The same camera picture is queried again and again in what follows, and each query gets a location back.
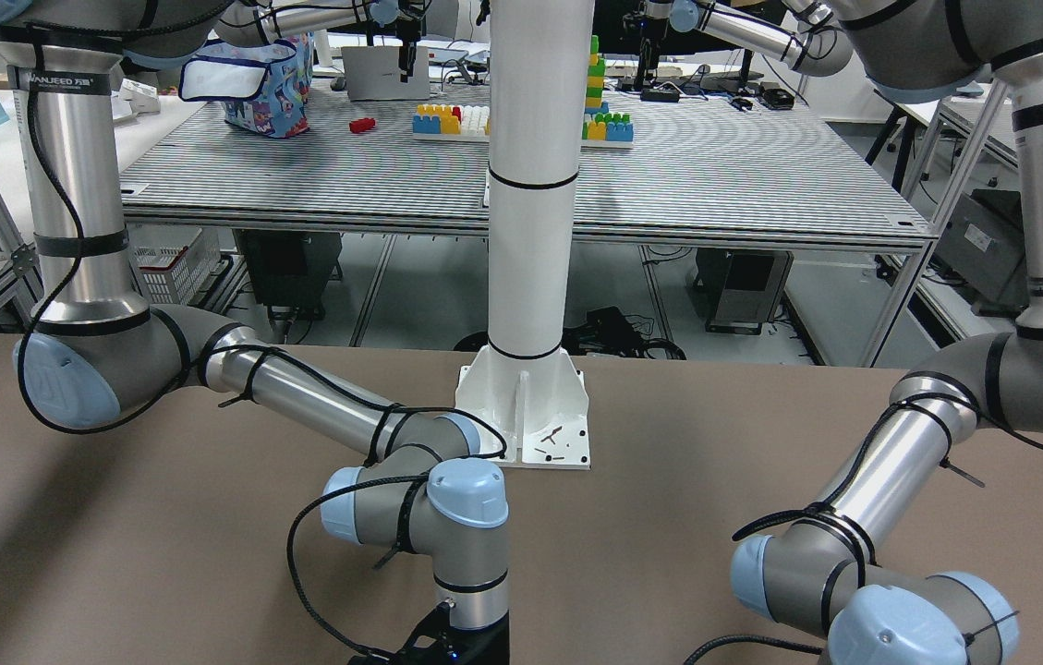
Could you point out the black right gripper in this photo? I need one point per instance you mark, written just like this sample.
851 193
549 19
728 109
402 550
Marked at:
486 646

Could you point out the grey control box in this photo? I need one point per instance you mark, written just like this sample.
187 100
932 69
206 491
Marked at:
742 287
290 269

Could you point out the aluminium slatted workbench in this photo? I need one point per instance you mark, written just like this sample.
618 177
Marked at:
700 173

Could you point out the red toy block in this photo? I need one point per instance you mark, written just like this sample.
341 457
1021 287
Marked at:
363 124

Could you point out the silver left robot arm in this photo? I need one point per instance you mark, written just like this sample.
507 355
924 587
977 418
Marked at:
813 568

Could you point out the white plastic basket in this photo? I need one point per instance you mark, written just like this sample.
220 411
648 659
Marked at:
174 261

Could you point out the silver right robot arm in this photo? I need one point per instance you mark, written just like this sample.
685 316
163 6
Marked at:
96 353

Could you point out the colourful patterned bag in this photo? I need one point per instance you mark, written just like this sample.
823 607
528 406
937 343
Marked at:
263 89

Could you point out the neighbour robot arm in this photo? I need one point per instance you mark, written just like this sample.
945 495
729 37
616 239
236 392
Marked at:
254 24

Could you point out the silver laptop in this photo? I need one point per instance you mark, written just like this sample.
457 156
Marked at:
386 73

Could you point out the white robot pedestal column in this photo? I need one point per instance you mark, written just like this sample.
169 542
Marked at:
522 382

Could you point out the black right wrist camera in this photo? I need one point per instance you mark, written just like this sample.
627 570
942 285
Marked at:
431 642

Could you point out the colourful toy brick set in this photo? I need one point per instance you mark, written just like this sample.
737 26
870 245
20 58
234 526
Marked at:
601 127

